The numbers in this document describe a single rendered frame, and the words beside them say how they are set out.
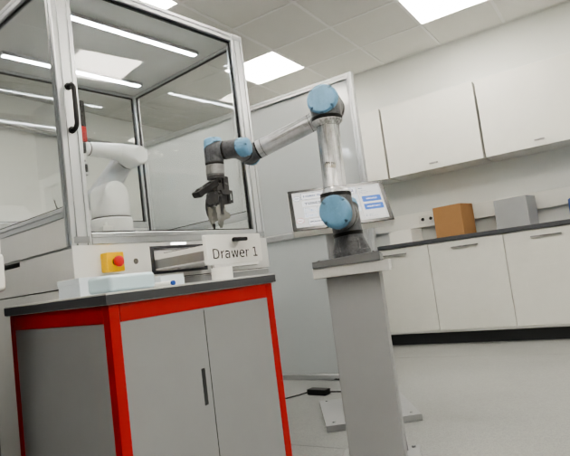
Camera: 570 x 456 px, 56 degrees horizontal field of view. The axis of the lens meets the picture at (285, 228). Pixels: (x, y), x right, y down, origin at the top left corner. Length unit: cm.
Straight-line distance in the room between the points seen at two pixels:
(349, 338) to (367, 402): 23
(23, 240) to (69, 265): 37
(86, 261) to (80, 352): 59
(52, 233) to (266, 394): 99
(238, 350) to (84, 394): 44
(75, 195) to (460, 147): 375
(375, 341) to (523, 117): 336
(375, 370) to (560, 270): 275
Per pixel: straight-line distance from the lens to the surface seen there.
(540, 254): 457
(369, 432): 208
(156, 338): 145
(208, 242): 194
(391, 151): 530
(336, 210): 191
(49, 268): 217
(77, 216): 204
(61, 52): 222
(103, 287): 142
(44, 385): 172
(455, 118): 515
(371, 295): 199
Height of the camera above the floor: 75
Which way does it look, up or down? 5 degrees up
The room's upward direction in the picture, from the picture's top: 7 degrees counter-clockwise
